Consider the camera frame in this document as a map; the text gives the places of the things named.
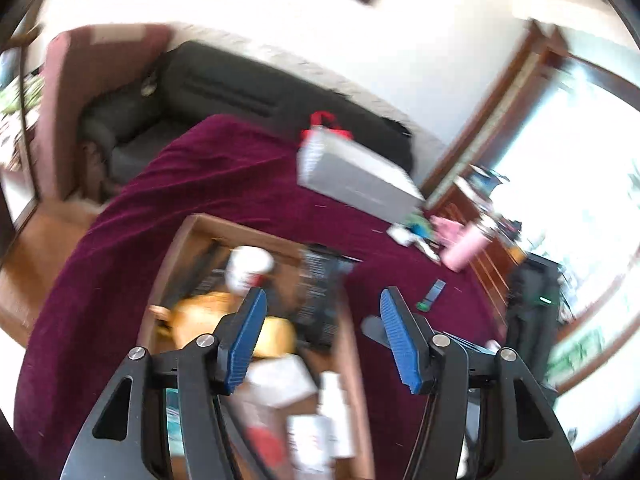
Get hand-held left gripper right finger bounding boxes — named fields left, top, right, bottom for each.
left=379, top=286, right=583, bottom=480

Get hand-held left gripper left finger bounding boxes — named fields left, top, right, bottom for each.
left=60, top=286, right=269, bottom=480

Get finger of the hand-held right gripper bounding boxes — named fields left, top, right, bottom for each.
left=361, top=314, right=395, bottom=348

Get yellow ball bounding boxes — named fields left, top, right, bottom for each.
left=252, top=315, right=298, bottom=361

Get small white box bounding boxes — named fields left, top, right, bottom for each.
left=245, top=355, right=318, bottom=408

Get orange snack packet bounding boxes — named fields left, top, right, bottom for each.
left=170, top=291, right=246, bottom=351

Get black marker green caps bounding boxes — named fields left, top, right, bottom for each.
left=415, top=279, right=447, bottom=312

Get black printed packet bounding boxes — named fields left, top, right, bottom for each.
left=292, top=243, right=363, bottom=348

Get white bottle red label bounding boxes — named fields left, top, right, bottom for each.
left=223, top=245, right=276, bottom=296

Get white bottle green print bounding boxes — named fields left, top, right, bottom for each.
left=317, top=371, right=357, bottom=461

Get clear red blister pack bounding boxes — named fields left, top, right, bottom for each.
left=247, top=405, right=291, bottom=466

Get teal wet wipes packet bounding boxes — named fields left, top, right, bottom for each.
left=165, top=387, right=188, bottom=466

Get brown cardboard box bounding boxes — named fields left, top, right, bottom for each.
left=137, top=212, right=376, bottom=480

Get pink thermos bottle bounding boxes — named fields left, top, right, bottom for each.
left=440, top=217, right=498, bottom=272

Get green cloth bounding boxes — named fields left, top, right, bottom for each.
left=405, top=212, right=436, bottom=238

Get grey shoe box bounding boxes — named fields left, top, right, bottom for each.
left=296, top=127, right=426, bottom=223

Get maroon velvet blanket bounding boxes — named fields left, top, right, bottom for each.
left=12, top=112, right=506, bottom=480

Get red bag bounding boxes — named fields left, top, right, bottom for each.
left=301, top=110, right=353, bottom=142

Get black sofa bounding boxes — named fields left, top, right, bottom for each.
left=80, top=40, right=416, bottom=191

